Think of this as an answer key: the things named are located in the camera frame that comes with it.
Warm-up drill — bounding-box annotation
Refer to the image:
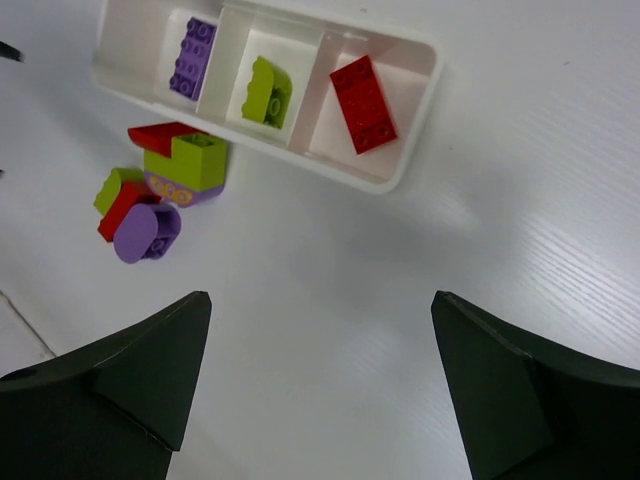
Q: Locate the purple rounded lego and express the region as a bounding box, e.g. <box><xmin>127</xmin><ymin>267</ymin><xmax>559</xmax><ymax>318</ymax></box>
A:
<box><xmin>113</xmin><ymin>203</ymin><xmax>182</xmax><ymax>264</ymax></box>

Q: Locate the purple patterned curved lego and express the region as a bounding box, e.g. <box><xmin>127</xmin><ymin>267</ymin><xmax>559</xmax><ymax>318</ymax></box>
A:
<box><xmin>169</xmin><ymin>17</ymin><xmax>217</xmax><ymax>101</ymax></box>

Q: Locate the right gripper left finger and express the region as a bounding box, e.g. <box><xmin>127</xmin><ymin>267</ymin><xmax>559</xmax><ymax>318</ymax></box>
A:
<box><xmin>1</xmin><ymin>291</ymin><xmax>212</xmax><ymax>479</ymax></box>

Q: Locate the purple patterned lego base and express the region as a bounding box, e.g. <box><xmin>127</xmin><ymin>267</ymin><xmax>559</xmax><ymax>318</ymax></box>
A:
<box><xmin>144</xmin><ymin>170</ymin><xmax>225</xmax><ymax>208</ymax></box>

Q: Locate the small red lego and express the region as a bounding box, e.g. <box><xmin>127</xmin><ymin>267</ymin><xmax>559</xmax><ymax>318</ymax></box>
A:
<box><xmin>127</xmin><ymin>122</ymin><xmax>202</xmax><ymax>157</ymax></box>

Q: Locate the green block lego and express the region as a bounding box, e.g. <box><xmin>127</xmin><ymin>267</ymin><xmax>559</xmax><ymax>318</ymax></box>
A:
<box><xmin>144</xmin><ymin>133</ymin><xmax>229</xmax><ymax>192</ymax></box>

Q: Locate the white three-compartment tray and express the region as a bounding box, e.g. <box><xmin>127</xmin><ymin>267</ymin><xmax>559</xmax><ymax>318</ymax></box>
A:
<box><xmin>92</xmin><ymin>1</ymin><xmax>443</xmax><ymax>194</ymax></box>

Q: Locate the red curved lego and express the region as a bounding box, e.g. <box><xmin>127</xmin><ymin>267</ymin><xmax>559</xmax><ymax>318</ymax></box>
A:
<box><xmin>329</xmin><ymin>55</ymin><xmax>398</xmax><ymax>155</ymax></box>

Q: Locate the green lego by pile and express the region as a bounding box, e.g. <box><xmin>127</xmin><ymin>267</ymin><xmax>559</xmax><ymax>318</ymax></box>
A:
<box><xmin>93</xmin><ymin>167</ymin><xmax>144</xmax><ymax>216</ymax></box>

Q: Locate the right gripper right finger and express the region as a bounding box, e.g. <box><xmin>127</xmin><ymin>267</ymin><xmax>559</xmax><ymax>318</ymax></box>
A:
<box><xmin>431</xmin><ymin>291</ymin><xmax>639</xmax><ymax>479</ymax></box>

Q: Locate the green curved lego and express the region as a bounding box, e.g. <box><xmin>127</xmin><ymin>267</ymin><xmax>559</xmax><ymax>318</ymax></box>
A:
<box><xmin>241</xmin><ymin>56</ymin><xmax>293</xmax><ymax>129</ymax></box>

